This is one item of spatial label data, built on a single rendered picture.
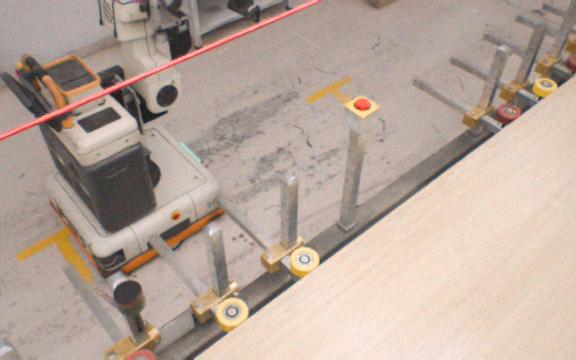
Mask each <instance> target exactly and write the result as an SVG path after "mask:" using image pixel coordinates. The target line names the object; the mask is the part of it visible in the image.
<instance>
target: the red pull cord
mask: <svg viewBox="0 0 576 360"><path fill-rule="evenodd" d="M322 1H324V0H313V1H311V2H309V3H306V4H304V5H302V6H299V7H297V8H292V9H291V10H289V11H286V12H284V13H282V14H279V15H277V16H275V17H272V18H270V19H268V20H265V21H263V22H261V23H259V24H257V25H255V26H252V27H250V28H248V29H245V30H243V31H241V32H238V33H236V34H234V35H231V36H230V37H228V38H226V39H221V40H219V41H216V42H214V43H212V44H209V45H207V46H205V47H202V48H200V49H199V50H196V51H194V52H192V53H189V54H187V55H185V56H182V57H180V58H178V59H175V60H173V61H171V62H168V63H167V64H165V65H162V66H160V67H158V68H155V69H151V70H148V71H146V72H144V73H141V74H139V75H137V76H135V77H133V78H131V79H128V80H126V81H124V82H121V83H119V84H117V85H114V86H112V87H110V88H107V89H105V90H104V91H101V92H99V93H97V94H94V95H92V96H90V97H87V98H85V99H80V100H78V101H76V102H73V103H72V104H70V105H67V106H65V107H63V108H60V109H58V110H56V111H53V112H51V113H49V114H46V115H44V116H42V117H39V118H38V119H36V120H33V121H31V122H29V123H26V124H24V125H22V126H19V127H17V128H15V129H10V130H8V131H5V132H4V133H2V134H0V141H1V140H4V139H5V138H7V137H10V136H12V135H14V134H17V133H19V132H21V131H23V130H26V129H30V128H33V127H35V126H37V125H39V124H41V123H43V122H45V121H48V120H50V119H52V118H55V117H57V116H59V115H62V114H64V113H66V112H68V111H71V110H72V109H74V108H77V107H79V106H81V105H84V104H86V103H88V102H90V101H93V100H95V99H100V98H102V97H104V96H106V95H108V94H110V93H112V92H115V91H117V90H119V89H122V88H124V87H126V86H129V85H131V84H133V83H135V82H137V81H139V80H141V79H144V78H146V77H148V76H151V75H153V74H155V73H157V72H160V71H162V70H164V69H165V70H167V69H168V68H170V67H173V66H175V65H177V64H179V63H182V62H184V61H186V60H189V59H191V58H193V57H196V56H198V55H199V54H201V53H204V52H206V51H208V50H211V49H213V48H215V47H218V46H220V45H222V44H224V43H227V42H229V41H230V40H235V39H237V38H240V37H242V36H244V35H246V34H249V33H251V32H253V31H256V30H258V29H260V28H262V27H264V26H266V25H268V24H271V23H273V22H275V21H278V20H280V19H282V18H284V17H287V16H289V15H291V14H293V13H295V12H297V11H300V10H302V9H304V8H309V7H311V6H313V5H316V4H318V3H320V2H322Z"/></svg>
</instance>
